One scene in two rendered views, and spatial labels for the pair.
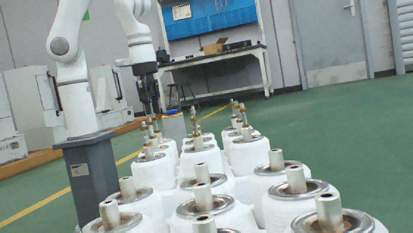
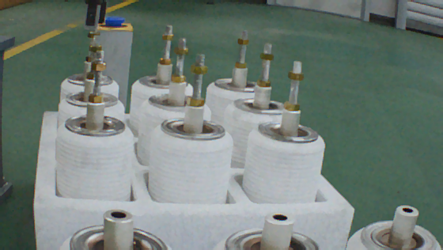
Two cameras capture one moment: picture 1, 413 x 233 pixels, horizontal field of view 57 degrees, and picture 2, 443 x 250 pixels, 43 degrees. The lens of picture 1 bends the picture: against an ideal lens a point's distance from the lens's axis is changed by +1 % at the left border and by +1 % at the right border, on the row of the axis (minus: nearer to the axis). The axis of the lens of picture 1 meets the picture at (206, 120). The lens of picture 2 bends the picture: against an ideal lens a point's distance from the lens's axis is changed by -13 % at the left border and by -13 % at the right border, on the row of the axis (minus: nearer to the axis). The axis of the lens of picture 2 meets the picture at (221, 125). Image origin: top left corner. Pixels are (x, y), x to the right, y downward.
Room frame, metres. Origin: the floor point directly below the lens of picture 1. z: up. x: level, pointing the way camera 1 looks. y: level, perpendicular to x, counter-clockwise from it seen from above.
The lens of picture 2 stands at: (0.18, 0.17, 0.47)
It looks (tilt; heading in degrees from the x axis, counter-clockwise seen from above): 16 degrees down; 346
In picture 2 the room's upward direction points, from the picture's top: 6 degrees clockwise
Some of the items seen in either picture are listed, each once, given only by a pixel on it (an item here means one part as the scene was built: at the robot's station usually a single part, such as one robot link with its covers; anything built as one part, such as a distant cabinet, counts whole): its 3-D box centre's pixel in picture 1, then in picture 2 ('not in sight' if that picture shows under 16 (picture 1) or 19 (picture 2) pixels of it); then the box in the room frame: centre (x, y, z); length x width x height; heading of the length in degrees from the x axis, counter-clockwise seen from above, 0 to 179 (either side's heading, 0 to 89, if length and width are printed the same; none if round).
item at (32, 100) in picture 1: (73, 101); not in sight; (4.03, 1.34, 0.45); 1.51 x 0.57 x 0.74; 163
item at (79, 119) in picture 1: (79, 110); not in sight; (1.21, 0.39, 0.39); 0.09 x 0.09 x 0.17; 73
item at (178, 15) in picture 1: (181, 11); not in sight; (6.11, 0.06, 1.54); 0.32 x 0.02 x 0.25; 73
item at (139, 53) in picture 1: (136, 54); not in sight; (1.13, 0.17, 0.52); 0.11 x 0.09 x 0.06; 79
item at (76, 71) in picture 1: (68, 60); not in sight; (1.21, 0.39, 0.54); 0.09 x 0.09 x 0.17; 4
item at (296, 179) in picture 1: (296, 180); not in sight; (0.46, -0.10, 0.26); 0.02 x 0.02 x 0.03
